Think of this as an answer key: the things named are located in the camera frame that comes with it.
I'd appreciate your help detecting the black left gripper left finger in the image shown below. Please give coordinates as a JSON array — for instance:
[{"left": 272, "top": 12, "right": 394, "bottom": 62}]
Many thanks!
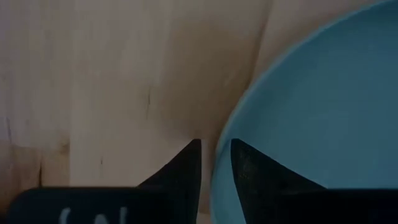
[{"left": 137, "top": 138, "right": 203, "bottom": 224}]

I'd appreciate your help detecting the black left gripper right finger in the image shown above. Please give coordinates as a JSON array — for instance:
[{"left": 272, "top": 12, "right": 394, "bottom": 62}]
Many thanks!
[{"left": 230, "top": 138, "right": 327, "bottom": 224}]

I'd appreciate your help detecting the light blue plate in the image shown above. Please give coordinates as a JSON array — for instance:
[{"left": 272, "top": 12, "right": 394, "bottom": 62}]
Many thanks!
[{"left": 210, "top": 0, "right": 398, "bottom": 224}]

